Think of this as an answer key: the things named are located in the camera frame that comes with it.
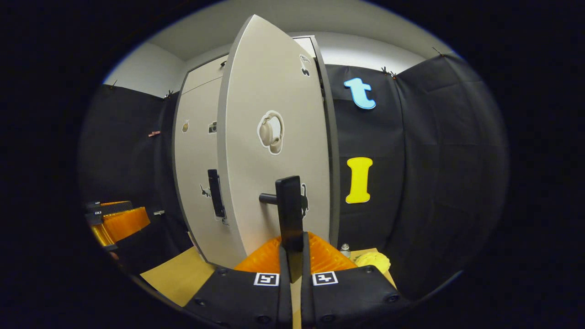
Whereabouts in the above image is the cabinet door with camera sticker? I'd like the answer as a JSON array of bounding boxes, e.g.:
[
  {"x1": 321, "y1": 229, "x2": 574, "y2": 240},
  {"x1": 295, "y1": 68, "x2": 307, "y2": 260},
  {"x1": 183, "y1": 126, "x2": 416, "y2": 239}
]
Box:
[{"x1": 173, "y1": 75, "x2": 245, "y2": 268}]

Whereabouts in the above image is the black backdrop cloth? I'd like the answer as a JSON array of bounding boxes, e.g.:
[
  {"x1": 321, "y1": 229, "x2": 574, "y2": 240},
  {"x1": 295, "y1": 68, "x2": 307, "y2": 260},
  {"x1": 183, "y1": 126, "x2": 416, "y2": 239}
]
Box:
[{"x1": 78, "y1": 50, "x2": 510, "y2": 302}]

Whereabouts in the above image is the cabinet door with headphone sticker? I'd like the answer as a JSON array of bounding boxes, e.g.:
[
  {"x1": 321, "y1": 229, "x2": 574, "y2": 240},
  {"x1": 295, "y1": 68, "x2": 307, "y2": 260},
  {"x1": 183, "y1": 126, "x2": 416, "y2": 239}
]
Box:
[{"x1": 216, "y1": 14, "x2": 332, "y2": 270}]

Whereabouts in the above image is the beige double-door shoe cabinet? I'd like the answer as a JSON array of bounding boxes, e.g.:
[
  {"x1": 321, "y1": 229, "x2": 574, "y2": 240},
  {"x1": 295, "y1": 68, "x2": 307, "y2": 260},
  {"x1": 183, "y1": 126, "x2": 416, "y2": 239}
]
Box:
[{"x1": 171, "y1": 34, "x2": 342, "y2": 270}]

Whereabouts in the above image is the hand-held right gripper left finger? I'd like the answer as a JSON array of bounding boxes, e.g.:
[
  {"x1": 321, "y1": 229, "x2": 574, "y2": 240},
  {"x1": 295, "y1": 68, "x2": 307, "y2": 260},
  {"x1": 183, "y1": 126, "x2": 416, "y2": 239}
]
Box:
[{"x1": 183, "y1": 235, "x2": 293, "y2": 329}]

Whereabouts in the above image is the yellow cloth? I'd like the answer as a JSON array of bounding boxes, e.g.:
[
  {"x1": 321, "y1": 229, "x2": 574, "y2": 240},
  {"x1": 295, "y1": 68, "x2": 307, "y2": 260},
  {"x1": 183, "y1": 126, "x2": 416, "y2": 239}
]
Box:
[{"x1": 354, "y1": 251, "x2": 392, "y2": 275}]

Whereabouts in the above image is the black door handle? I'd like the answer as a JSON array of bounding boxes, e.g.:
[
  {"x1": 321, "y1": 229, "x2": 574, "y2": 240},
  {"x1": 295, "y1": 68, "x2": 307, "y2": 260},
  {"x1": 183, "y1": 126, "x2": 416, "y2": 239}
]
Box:
[
  {"x1": 207, "y1": 169, "x2": 228, "y2": 225},
  {"x1": 259, "y1": 175, "x2": 306, "y2": 284}
]

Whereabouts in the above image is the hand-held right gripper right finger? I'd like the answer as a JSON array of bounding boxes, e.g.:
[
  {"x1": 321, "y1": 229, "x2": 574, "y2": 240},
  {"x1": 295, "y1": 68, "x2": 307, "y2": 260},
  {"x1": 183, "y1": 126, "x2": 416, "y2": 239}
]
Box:
[{"x1": 299, "y1": 231, "x2": 414, "y2": 329}]

